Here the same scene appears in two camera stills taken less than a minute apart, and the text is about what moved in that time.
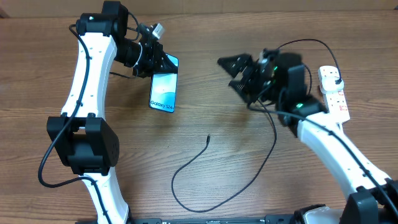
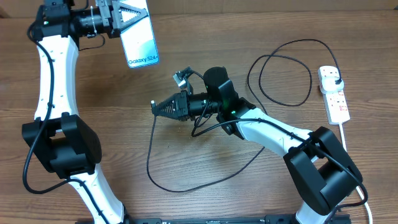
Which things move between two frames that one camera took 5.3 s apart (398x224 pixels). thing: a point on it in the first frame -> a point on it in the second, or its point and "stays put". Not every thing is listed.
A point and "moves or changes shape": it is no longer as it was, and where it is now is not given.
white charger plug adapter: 328,84 stays put
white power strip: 335,101 stays put
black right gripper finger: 236,64 -> 170,107
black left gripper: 155,55 -> 107,10
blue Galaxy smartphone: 163,91 moves or changes shape
